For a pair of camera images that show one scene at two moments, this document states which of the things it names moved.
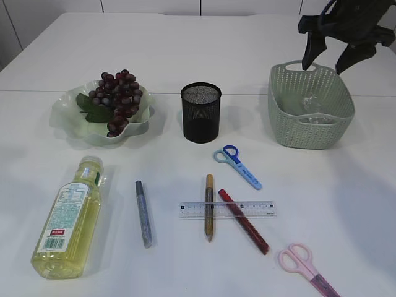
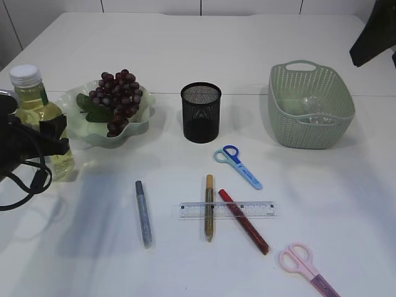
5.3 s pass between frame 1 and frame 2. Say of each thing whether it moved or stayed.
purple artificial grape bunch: stayed
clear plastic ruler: stayed
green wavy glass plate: stayed
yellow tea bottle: moved
